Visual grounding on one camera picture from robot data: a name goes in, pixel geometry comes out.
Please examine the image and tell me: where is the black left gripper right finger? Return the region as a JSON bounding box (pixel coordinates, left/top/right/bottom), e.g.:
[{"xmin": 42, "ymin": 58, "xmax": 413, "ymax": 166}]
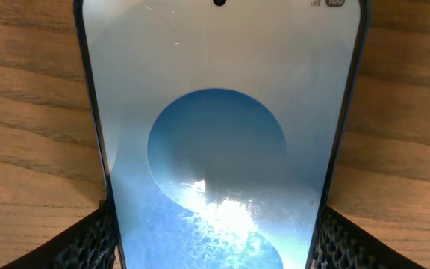
[{"xmin": 311, "ymin": 207, "xmax": 424, "ymax": 269}]

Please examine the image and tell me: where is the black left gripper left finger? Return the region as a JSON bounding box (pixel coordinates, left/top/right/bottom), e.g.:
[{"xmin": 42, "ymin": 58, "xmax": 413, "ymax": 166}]
[{"xmin": 1, "ymin": 200, "xmax": 117, "ymax": 269}]

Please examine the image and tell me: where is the blue-screen Samsung smartphone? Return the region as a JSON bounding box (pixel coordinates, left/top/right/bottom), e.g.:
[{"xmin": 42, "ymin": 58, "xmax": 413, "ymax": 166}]
[{"xmin": 74, "ymin": 0, "xmax": 370, "ymax": 269}]

